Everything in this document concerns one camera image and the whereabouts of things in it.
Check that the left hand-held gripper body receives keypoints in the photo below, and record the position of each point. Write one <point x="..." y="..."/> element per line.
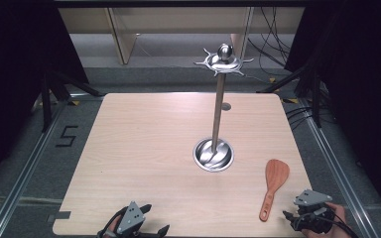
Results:
<point x="130" y="217"/>

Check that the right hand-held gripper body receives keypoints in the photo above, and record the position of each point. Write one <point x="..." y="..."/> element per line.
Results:
<point x="311" y="211"/>

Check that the wooden rice spatula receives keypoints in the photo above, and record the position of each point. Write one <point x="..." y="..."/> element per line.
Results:
<point x="276" y="175"/>

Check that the metal utensil rack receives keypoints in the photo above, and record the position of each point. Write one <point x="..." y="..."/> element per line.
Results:
<point x="213" y="155"/>

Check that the person's left hand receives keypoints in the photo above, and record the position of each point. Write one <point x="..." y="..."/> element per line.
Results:
<point x="113" y="226"/>

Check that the person's right hand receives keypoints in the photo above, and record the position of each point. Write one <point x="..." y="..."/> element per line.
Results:
<point x="339" y="215"/>

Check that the black tape strip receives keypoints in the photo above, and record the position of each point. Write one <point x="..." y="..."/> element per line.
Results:
<point x="59" y="216"/>

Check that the yellow floor tape piece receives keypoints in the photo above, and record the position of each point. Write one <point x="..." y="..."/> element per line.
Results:
<point x="272" y="80"/>
<point x="290" y="100"/>
<point x="75" y="102"/>

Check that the black tripod stand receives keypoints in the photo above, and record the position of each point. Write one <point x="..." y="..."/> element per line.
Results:
<point x="316" y="95"/>
<point x="46" y="99"/>

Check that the grey round table cap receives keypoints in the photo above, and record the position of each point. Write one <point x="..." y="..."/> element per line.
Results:
<point x="226" y="106"/>

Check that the black curtain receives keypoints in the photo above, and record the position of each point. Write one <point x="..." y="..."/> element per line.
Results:
<point x="16" y="66"/>
<point x="360" y="82"/>

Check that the aluminium floor rail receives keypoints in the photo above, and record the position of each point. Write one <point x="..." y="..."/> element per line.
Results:
<point x="337" y="175"/>
<point x="23" y="178"/>

